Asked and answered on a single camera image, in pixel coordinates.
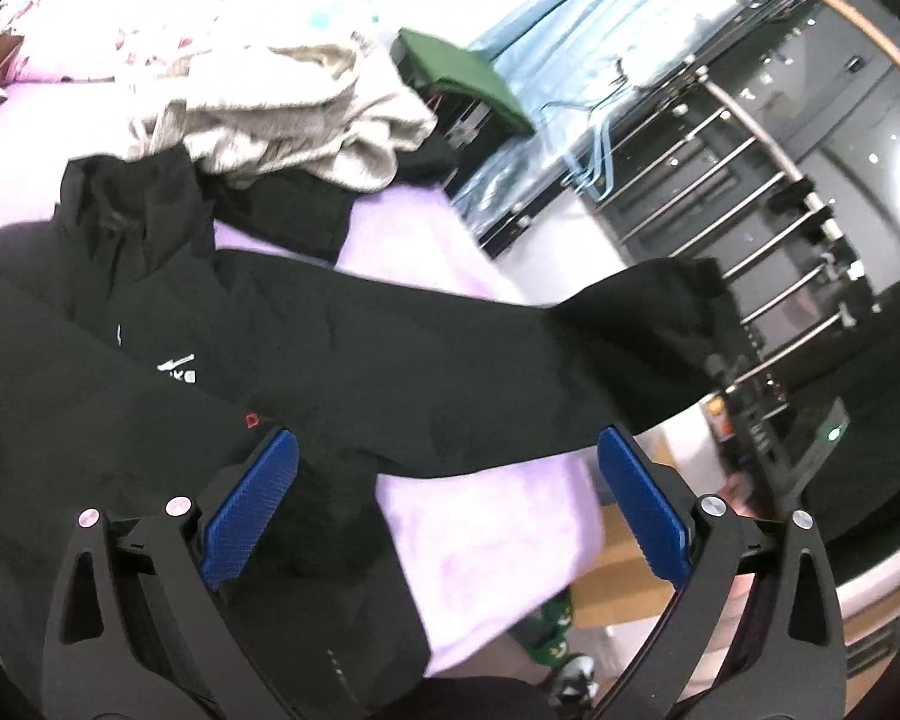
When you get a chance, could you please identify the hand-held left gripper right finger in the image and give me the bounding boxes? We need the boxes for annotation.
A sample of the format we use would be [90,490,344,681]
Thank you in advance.
[592,424,848,720]

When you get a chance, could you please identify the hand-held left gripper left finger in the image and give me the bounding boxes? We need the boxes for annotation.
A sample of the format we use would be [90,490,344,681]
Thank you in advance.
[41,426,316,720]

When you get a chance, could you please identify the black jacket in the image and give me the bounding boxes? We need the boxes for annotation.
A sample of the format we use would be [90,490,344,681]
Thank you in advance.
[0,146,743,720]

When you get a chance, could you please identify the cardboard box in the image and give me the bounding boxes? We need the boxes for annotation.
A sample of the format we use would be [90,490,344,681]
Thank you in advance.
[570,450,721,631]

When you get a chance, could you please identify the green patterned slippers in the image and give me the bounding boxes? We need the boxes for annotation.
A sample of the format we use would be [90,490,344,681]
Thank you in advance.
[521,589,575,665]

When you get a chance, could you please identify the purple bed blanket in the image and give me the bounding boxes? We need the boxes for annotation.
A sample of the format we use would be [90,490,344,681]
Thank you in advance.
[0,79,608,683]

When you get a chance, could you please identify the grey device with green light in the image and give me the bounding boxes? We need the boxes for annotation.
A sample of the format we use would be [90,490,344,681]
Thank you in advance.
[750,397,852,511]

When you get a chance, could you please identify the black garment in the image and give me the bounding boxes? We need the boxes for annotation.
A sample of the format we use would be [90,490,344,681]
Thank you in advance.
[210,135,458,263]

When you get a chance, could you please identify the chrome metal rack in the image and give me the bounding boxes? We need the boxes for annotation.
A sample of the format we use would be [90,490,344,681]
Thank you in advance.
[480,0,900,496]

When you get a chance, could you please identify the grey speckled sweater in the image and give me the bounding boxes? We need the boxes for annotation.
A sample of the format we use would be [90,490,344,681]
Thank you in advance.
[124,34,436,192]

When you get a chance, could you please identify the green cloth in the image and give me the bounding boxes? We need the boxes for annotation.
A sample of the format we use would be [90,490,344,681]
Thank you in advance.
[397,28,533,137]

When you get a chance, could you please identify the light blue cover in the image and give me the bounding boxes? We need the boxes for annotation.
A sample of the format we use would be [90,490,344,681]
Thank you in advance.
[450,0,803,218]

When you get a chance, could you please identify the pink floral quilt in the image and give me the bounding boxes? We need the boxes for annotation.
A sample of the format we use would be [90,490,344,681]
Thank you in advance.
[0,0,391,83]

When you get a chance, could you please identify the curved wooden rod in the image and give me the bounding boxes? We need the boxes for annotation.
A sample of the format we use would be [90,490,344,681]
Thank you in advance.
[757,0,900,95]

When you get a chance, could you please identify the blue wire hangers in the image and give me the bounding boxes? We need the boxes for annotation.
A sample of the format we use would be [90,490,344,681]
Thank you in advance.
[540,60,646,200]

